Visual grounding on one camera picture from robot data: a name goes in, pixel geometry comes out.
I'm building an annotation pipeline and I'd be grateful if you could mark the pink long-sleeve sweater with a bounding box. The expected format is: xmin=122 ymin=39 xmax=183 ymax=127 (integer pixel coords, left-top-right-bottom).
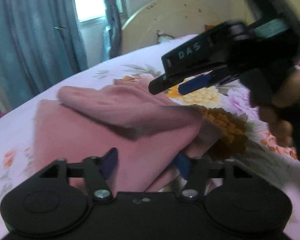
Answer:
xmin=32 ymin=78 xmax=222 ymax=192

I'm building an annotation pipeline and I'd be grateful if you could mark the person's right hand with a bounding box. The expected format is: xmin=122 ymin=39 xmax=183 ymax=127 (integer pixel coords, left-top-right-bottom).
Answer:
xmin=259 ymin=70 xmax=300 ymax=147

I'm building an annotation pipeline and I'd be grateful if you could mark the floral white bed sheet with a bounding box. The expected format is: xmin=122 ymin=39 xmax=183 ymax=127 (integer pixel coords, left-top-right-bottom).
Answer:
xmin=0 ymin=36 xmax=300 ymax=239

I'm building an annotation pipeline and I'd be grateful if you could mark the orange patterned pillow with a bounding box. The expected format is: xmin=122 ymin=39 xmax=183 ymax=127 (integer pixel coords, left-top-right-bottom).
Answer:
xmin=204 ymin=25 xmax=216 ymax=31

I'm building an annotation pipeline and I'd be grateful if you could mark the cream round headboard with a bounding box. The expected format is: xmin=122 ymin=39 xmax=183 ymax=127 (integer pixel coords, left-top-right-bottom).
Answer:
xmin=122 ymin=0 xmax=230 ymax=54

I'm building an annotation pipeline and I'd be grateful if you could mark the blue curtain right panel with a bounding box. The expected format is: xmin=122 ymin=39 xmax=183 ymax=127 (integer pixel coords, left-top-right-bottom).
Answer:
xmin=103 ymin=0 xmax=122 ymax=61

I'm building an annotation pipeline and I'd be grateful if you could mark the blue curtain panel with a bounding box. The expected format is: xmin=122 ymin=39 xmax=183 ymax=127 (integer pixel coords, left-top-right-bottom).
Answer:
xmin=0 ymin=0 xmax=88 ymax=108
xmin=103 ymin=0 xmax=122 ymax=61

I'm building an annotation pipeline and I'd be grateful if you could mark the blue curtain left panel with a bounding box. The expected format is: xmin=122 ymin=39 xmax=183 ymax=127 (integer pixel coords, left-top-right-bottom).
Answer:
xmin=0 ymin=0 xmax=88 ymax=108

